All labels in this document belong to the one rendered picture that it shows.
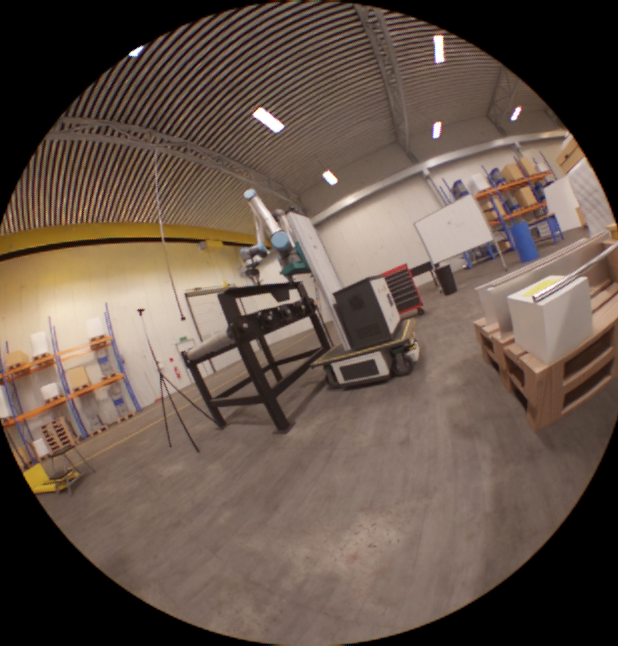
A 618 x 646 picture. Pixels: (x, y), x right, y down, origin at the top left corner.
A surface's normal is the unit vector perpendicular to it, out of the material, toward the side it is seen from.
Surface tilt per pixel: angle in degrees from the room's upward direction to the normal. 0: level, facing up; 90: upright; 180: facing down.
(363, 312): 90
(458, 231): 90
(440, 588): 0
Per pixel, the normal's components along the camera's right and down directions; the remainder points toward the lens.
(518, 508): -0.39, -0.92
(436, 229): -0.74, 0.33
